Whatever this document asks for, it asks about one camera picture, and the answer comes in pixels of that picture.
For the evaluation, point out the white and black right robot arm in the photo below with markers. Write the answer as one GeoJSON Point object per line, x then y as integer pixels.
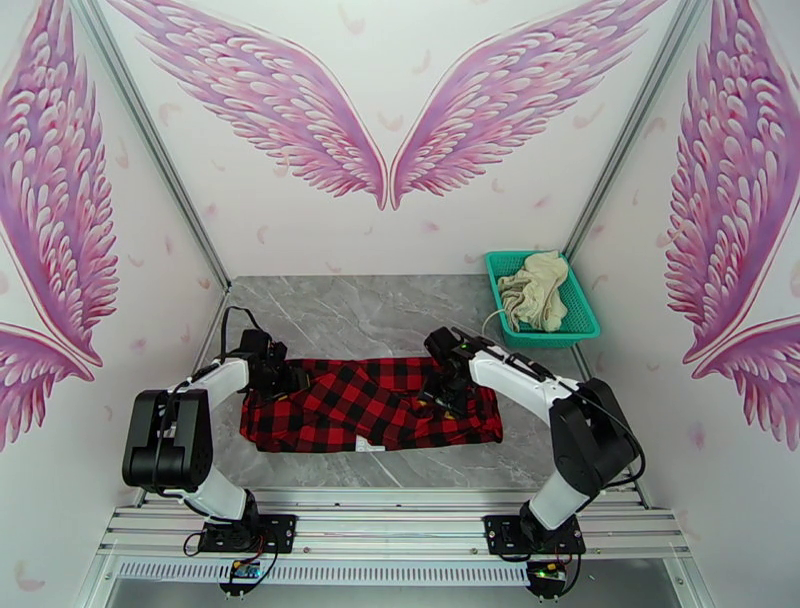
{"type": "Point", "coordinates": [594, 431]}

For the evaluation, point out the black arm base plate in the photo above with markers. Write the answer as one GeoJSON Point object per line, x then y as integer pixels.
{"type": "Point", "coordinates": [500, 531]}
{"type": "Point", "coordinates": [278, 531]}

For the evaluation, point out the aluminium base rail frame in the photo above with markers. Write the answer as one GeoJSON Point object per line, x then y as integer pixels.
{"type": "Point", "coordinates": [387, 528]}

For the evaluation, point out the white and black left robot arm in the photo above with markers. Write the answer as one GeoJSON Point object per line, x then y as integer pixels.
{"type": "Point", "coordinates": [169, 444]}

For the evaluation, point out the cream shorts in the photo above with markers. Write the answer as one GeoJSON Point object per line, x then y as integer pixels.
{"type": "Point", "coordinates": [540, 294]}

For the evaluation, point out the red black plaid shirt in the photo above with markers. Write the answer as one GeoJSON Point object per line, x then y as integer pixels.
{"type": "Point", "coordinates": [350, 412]}

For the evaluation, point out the small circuit board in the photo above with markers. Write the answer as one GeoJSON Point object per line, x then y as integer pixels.
{"type": "Point", "coordinates": [549, 570]}
{"type": "Point", "coordinates": [244, 570]}

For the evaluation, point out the aluminium corner post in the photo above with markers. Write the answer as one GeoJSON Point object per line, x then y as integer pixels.
{"type": "Point", "coordinates": [156, 150]}
{"type": "Point", "coordinates": [631, 131]}

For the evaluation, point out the teal plastic basket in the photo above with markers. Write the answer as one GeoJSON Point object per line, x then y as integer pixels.
{"type": "Point", "coordinates": [581, 312]}

